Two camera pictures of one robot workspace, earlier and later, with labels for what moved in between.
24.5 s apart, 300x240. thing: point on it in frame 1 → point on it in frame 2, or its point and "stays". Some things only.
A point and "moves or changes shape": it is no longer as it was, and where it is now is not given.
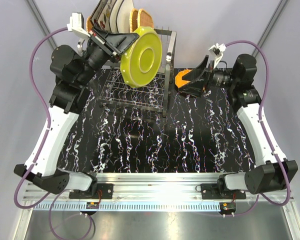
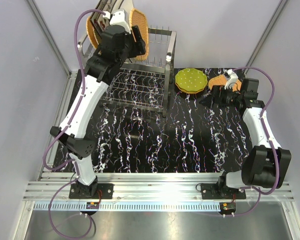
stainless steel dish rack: x=114 y=92 stays
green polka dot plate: x=140 y=62 moves or changes shape
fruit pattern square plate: x=100 y=19 stays
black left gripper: x=114 y=44 → x=138 y=45
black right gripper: x=195 y=88 → x=218 y=92
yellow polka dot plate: x=179 y=81 moves or changes shape
